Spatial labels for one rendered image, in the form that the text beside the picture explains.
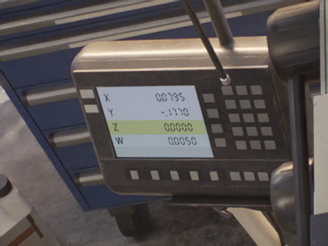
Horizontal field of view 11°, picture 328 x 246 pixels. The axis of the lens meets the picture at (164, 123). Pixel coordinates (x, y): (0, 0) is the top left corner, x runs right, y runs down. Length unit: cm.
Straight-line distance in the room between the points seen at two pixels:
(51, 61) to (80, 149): 28
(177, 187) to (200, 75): 21
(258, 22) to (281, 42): 179
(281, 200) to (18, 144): 280
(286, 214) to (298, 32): 16
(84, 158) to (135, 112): 130
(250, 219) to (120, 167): 23
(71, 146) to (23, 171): 60
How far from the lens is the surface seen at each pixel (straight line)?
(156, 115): 228
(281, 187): 146
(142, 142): 232
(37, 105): 348
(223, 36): 222
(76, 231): 395
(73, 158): 360
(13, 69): 341
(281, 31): 143
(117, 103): 230
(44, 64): 338
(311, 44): 142
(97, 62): 229
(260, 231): 246
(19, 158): 420
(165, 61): 224
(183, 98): 225
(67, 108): 347
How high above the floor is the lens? 277
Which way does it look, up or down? 43 degrees down
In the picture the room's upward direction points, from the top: 30 degrees counter-clockwise
